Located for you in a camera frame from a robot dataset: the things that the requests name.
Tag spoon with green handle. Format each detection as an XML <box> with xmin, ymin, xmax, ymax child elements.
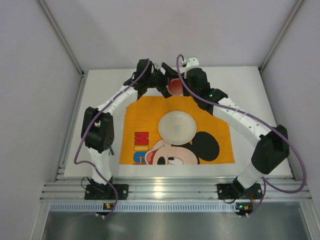
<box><xmin>109</xmin><ymin>147</ymin><xmax>115</xmax><ymax>156</ymax></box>

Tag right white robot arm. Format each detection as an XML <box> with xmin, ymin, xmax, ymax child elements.
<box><xmin>176</xmin><ymin>56</ymin><xmax>290</xmax><ymax>190</ymax></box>

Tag orange Mickey Mouse placemat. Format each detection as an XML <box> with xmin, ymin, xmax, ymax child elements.
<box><xmin>119</xmin><ymin>96</ymin><xmax>235</xmax><ymax>166</ymax></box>

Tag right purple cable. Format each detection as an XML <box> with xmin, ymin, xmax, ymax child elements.
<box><xmin>176</xmin><ymin>54</ymin><xmax>308</xmax><ymax>217</ymax></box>

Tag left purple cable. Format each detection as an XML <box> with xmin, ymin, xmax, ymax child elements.
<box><xmin>74</xmin><ymin>57</ymin><xmax>153</xmax><ymax>216</ymax></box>

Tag perforated metal cable tray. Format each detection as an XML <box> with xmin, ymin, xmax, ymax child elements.
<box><xmin>50</xmin><ymin>201</ymin><xmax>252</xmax><ymax>213</ymax></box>

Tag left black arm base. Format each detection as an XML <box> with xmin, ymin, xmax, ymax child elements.
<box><xmin>81</xmin><ymin>177</ymin><xmax>129</xmax><ymax>200</ymax></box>

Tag aluminium corner post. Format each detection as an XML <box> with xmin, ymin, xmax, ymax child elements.
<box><xmin>258</xmin><ymin>0</ymin><xmax>306</xmax><ymax>74</ymax></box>
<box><xmin>37</xmin><ymin>0</ymin><xmax>85</xmax><ymax>76</ymax></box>

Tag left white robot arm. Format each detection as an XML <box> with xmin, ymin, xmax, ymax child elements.
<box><xmin>73</xmin><ymin>58</ymin><xmax>183</xmax><ymax>186</ymax></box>

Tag right aluminium corner post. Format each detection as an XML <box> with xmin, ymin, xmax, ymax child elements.
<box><xmin>258</xmin><ymin>0</ymin><xmax>306</xmax><ymax>74</ymax></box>

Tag purple cable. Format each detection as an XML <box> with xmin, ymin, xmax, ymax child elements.
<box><xmin>176</xmin><ymin>54</ymin><xmax>308</xmax><ymax>217</ymax></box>
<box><xmin>74</xmin><ymin>57</ymin><xmax>153</xmax><ymax>216</ymax></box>

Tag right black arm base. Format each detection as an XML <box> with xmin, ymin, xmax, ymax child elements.
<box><xmin>216</xmin><ymin>178</ymin><xmax>263</xmax><ymax>201</ymax></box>

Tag left aluminium corner post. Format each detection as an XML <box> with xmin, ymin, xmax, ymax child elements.
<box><xmin>37</xmin><ymin>0</ymin><xmax>85</xmax><ymax>76</ymax></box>

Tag aluminium mounting rail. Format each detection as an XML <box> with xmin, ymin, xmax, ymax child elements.
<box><xmin>39</xmin><ymin>159</ymin><xmax>313</xmax><ymax>202</ymax></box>

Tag pink plastic cup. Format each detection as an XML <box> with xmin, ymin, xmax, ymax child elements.
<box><xmin>167</xmin><ymin>78</ymin><xmax>183</xmax><ymax>96</ymax></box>

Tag cream white plate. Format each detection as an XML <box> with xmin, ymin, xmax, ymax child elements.
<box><xmin>158</xmin><ymin>111</ymin><xmax>197</xmax><ymax>146</ymax></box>

